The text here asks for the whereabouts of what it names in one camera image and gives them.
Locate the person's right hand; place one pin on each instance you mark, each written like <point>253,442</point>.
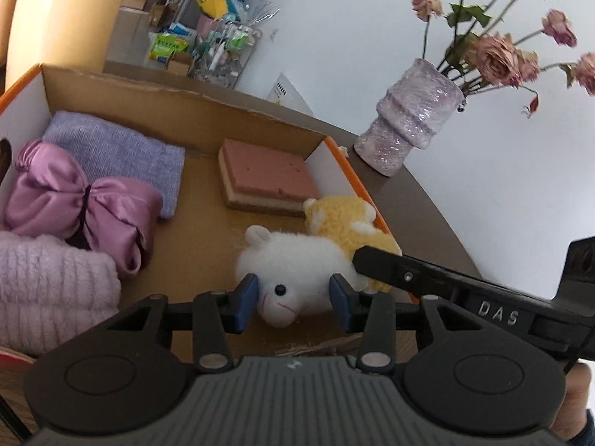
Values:
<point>578,390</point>

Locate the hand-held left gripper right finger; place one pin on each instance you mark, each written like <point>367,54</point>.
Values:
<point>341,302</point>

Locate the periwinkle knit cloth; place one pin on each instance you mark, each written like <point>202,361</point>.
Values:
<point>116,153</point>

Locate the lilac ceramic vase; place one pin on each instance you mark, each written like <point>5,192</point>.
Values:
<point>409,111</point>

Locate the red cardboard box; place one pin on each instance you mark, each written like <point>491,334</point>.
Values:
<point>200,223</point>

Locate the lilac fluffy towel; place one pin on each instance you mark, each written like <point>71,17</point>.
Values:
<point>51,292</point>

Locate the white plush llama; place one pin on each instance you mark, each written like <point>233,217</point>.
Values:
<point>297,260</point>

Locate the pink layered sponge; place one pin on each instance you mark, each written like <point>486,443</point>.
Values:
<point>265,172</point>

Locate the purple satin bow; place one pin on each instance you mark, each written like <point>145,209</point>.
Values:
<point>51,190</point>

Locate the dried pink roses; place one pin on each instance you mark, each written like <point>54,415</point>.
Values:
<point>495,53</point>

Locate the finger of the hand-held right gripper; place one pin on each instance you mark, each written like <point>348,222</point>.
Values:
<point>399,272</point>

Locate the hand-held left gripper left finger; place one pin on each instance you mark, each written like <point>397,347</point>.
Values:
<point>246,302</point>

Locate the white paper sheet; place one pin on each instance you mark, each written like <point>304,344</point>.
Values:
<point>290,95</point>

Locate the yellow plush toy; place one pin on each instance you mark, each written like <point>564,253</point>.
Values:
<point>344,223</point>

